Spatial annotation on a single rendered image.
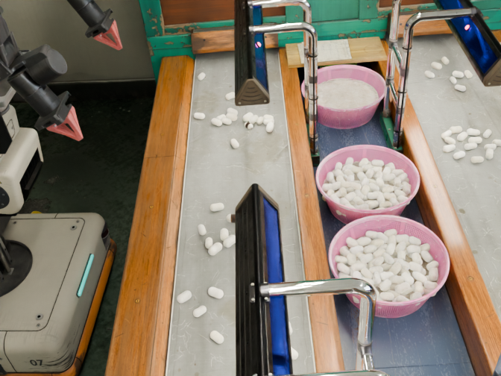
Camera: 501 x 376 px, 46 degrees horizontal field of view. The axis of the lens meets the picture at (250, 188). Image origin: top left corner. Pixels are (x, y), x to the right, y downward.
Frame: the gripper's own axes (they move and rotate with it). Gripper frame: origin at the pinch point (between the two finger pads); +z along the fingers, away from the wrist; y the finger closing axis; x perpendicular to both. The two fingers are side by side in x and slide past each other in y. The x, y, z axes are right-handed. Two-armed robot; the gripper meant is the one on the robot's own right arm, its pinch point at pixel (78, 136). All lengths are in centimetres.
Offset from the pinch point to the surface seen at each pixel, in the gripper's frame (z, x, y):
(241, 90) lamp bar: 10.2, -38.4, 3.7
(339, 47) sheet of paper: 49, -49, 77
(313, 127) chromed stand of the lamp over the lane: 42, -41, 26
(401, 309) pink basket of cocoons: 57, -52, -30
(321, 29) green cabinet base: 43, -45, 84
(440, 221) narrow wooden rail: 59, -64, -7
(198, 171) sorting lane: 33.3, -8.7, 17.1
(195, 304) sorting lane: 35.7, -12.6, -28.6
